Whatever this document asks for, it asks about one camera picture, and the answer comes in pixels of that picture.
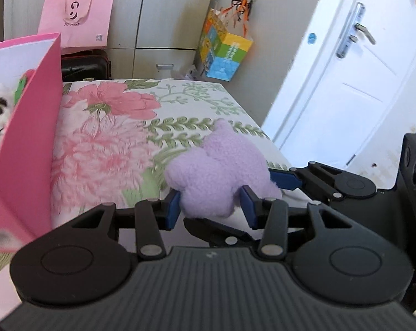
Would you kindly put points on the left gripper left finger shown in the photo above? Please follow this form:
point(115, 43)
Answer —
point(151, 216)

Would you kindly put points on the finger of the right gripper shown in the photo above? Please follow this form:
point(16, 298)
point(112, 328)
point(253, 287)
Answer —
point(320, 181)
point(217, 234)

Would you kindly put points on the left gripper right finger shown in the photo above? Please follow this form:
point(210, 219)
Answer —
point(270, 215)

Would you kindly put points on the purple plush toy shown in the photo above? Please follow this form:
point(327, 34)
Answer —
point(209, 176)

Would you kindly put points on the floral bed sheet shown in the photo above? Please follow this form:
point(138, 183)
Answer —
point(114, 140)

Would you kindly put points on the white door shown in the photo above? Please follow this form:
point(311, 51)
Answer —
point(341, 102)

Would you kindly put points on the pink storage box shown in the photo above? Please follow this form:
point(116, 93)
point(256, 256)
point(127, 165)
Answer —
point(27, 147)

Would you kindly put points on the black suitcase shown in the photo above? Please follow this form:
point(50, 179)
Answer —
point(87, 65)

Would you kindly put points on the colourful paper gift bag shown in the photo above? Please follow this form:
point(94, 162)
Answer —
point(224, 43)

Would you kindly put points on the grey wardrobe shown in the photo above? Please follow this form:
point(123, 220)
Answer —
point(147, 39)

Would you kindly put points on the pink paper shopping bag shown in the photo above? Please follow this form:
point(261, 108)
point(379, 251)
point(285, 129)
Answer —
point(81, 24)

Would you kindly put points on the silver door handle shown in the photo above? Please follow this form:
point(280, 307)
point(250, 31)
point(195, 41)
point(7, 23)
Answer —
point(352, 28)

